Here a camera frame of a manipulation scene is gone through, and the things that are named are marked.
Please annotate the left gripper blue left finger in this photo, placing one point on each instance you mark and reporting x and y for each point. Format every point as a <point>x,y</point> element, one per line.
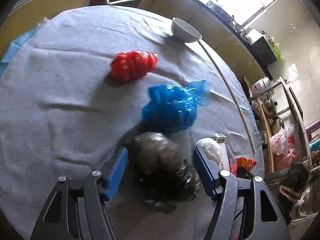
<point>115,173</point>

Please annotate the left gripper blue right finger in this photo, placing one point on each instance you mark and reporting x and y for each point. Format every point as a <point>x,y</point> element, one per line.
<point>208,171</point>

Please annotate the white paper ball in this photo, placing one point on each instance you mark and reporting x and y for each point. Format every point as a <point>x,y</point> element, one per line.
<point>211,148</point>

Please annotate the orange wrapper bundle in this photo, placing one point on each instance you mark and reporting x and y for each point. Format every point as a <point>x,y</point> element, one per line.
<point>246,163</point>

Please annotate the white brown box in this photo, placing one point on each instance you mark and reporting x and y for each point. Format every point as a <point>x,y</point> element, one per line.
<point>221,140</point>

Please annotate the black plastic bag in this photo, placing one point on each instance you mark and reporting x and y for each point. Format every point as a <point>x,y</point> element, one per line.
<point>162,174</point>

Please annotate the blue plastic bag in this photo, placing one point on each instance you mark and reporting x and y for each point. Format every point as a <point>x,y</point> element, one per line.
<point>173,108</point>

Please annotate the red plastic bag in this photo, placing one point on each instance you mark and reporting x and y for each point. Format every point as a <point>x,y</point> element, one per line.
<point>133,65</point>

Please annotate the metal storage shelf rack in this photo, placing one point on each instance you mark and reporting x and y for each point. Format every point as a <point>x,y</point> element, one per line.
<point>274,176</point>

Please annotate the white pink plastic bag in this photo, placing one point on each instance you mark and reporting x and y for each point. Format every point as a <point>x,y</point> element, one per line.
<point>283,142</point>

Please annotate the long thin white stick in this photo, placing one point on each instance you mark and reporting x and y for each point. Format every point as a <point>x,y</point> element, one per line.
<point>201,43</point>

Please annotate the steel pot with lid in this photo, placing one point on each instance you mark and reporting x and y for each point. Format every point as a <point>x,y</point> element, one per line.
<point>270,108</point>

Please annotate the grey table cloth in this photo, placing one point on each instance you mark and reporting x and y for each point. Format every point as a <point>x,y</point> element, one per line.
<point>62,113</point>

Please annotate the black microwave oven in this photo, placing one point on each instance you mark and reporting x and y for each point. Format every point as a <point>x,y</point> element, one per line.
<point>261,47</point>

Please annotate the white ceramic bowl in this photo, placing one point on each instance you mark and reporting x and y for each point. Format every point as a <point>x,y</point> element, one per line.
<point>184,32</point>

